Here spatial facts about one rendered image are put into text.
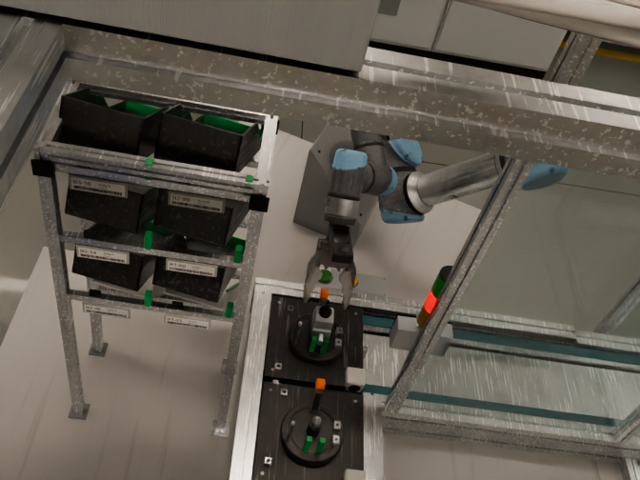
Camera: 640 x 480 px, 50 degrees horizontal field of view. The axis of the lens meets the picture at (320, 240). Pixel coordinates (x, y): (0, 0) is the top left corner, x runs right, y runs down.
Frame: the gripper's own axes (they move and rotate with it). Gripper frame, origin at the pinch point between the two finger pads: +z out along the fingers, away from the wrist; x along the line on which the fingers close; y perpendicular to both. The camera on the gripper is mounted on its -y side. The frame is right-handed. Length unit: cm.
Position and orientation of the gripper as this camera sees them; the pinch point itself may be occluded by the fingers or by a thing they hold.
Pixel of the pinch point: (326, 303)
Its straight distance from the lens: 158.5
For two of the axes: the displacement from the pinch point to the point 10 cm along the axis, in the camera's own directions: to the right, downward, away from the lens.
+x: -9.8, -1.6, -1.2
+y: -1.0, -1.3, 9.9
